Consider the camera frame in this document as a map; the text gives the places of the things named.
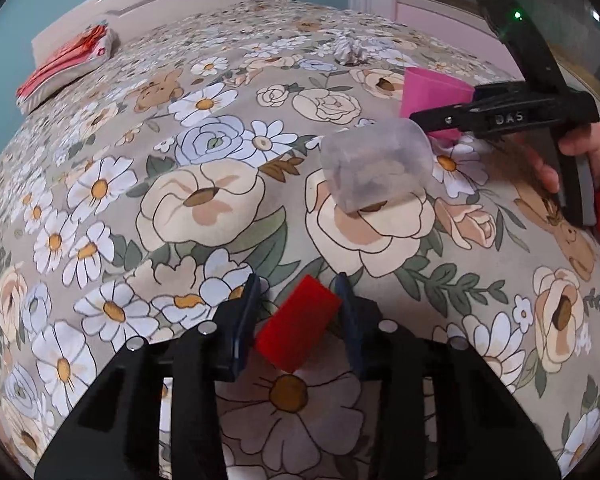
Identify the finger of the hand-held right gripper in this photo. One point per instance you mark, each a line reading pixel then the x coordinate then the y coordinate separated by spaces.
pixel 500 92
pixel 447 119

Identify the clear plastic cup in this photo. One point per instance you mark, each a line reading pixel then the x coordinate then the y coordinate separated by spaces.
pixel 375 165

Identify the dark framed window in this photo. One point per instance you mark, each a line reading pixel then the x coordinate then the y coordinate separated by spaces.
pixel 595 35

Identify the person's right hand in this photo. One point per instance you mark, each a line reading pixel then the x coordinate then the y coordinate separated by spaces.
pixel 580 141

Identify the floral bedspread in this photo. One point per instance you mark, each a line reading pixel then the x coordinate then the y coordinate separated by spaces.
pixel 130 160

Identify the white pillow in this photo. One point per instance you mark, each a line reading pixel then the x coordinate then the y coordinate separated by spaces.
pixel 55 91

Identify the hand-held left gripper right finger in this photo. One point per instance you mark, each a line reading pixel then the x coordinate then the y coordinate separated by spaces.
pixel 352 330

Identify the red block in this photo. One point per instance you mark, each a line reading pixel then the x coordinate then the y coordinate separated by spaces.
pixel 295 325

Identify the pink cup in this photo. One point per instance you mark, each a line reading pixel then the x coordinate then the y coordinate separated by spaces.
pixel 430 90

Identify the folded red blanket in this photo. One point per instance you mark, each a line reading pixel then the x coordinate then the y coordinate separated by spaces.
pixel 65 60

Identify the crumpled white paper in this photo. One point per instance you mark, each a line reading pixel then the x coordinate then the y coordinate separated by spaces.
pixel 351 50

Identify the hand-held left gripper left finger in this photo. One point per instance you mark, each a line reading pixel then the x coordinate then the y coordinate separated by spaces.
pixel 240 330

